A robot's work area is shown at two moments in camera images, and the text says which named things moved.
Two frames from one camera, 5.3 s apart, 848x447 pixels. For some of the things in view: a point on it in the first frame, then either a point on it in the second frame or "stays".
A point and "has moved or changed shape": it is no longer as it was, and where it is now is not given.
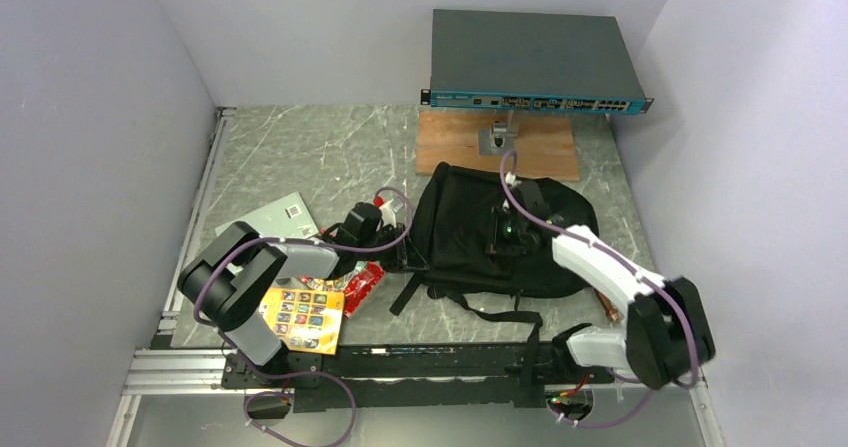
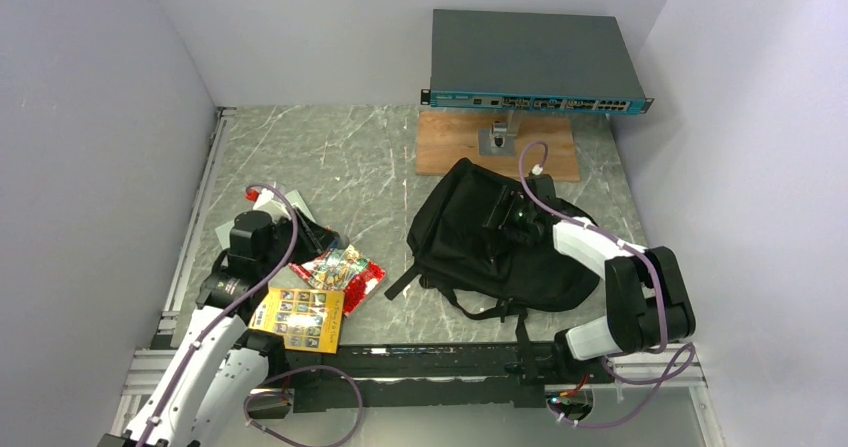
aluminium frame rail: (161, 369) stays
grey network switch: (530, 61) stays
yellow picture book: (304, 319) stays
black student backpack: (451, 235) has moved or changed shape
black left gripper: (405, 257) → (313, 238)
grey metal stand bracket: (500, 137) stays
